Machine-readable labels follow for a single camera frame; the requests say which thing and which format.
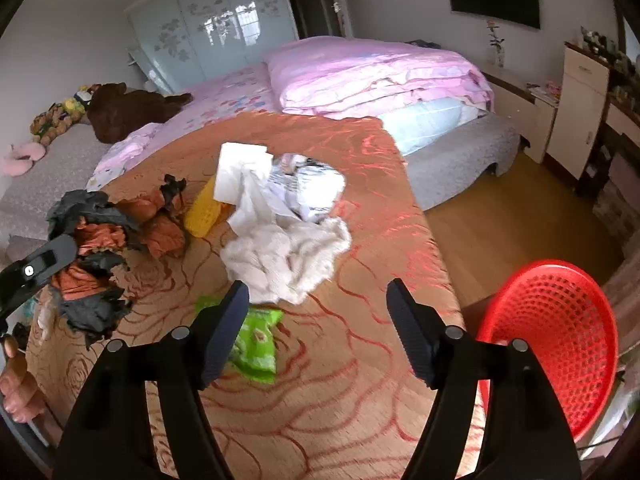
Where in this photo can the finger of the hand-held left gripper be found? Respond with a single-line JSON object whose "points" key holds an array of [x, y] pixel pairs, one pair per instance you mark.
{"points": [[42, 262]]}

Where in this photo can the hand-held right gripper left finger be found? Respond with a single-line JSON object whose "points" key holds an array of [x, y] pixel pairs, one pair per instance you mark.
{"points": [[225, 332]]}

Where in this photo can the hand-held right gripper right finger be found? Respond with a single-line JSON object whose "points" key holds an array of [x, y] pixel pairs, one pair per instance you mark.
{"points": [[410, 332]]}

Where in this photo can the green snack packet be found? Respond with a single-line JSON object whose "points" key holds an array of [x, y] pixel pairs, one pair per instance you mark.
{"points": [[255, 345]]}

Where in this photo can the small orange wrapper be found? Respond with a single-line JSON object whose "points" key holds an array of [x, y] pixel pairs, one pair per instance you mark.
{"points": [[75, 280], [97, 237]]}

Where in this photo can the orange and black bags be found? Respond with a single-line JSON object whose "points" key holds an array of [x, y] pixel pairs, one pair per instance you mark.
{"points": [[80, 210]]}

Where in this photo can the cream towel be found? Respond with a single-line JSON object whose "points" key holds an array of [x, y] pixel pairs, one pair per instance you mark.
{"points": [[280, 257]]}

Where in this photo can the yellow foam fruit net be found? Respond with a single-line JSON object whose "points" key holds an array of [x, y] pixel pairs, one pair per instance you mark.
{"points": [[200, 215]]}

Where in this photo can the red plastic basket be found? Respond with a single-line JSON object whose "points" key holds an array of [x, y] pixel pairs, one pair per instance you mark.
{"points": [[550, 340]]}

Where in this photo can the small black plastic bag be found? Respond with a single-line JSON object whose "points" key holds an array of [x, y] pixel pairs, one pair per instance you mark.
{"points": [[172, 190]]}

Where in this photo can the white paper tissue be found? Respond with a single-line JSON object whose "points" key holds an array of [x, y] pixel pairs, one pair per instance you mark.
{"points": [[240, 165]]}

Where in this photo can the silver plastic bag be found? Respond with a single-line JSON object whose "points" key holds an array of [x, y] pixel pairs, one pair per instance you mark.
{"points": [[315, 190]]}

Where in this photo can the person's left hand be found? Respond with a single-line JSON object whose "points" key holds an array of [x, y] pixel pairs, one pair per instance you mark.
{"points": [[20, 387]]}

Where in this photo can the pink plush toy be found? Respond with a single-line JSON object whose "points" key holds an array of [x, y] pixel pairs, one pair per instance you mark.
{"points": [[24, 157]]}

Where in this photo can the orange rose pattern blanket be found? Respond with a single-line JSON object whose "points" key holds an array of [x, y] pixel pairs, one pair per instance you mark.
{"points": [[325, 410]]}

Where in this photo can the yellow green plush toy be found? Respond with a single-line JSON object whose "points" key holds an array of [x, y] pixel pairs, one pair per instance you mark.
{"points": [[55, 120]]}

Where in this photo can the bed with grey cover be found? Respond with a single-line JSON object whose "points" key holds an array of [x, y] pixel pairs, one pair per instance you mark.
{"points": [[460, 170]]}

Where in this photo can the brown teddy bear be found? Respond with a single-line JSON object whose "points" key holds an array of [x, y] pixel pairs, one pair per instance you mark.
{"points": [[130, 110]]}

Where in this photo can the light blue pillow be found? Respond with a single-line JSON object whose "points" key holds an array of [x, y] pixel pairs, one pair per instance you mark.
{"points": [[425, 125]]}

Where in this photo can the pink floral bedsheet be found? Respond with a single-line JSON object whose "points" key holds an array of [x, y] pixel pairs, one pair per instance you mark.
{"points": [[225, 95]]}

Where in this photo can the low white cabinet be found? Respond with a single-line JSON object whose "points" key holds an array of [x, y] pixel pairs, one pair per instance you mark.
{"points": [[520, 110]]}

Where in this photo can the pink quilt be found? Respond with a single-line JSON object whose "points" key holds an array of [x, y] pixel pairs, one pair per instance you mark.
{"points": [[360, 75]]}

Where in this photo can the stack of magazines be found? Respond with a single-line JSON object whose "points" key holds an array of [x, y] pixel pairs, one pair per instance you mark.
{"points": [[546, 91]]}

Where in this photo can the tall white cabinet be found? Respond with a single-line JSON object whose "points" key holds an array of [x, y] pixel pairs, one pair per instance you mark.
{"points": [[580, 105]]}

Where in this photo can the floral glass wardrobe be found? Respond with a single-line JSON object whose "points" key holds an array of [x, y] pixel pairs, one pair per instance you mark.
{"points": [[210, 25]]}

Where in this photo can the cluttered side desk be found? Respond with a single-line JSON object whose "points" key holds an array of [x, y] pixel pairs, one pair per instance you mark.
{"points": [[620, 125]]}

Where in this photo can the flower in vase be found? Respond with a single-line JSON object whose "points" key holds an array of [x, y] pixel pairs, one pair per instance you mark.
{"points": [[496, 45]]}

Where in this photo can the dark doorway door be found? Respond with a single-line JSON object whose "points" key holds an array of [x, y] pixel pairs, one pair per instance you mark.
{"points": [[310, 0]]}

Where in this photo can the clutter on cabinet top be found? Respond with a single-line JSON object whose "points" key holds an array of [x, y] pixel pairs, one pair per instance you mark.
{"points": [[605, 45]]}

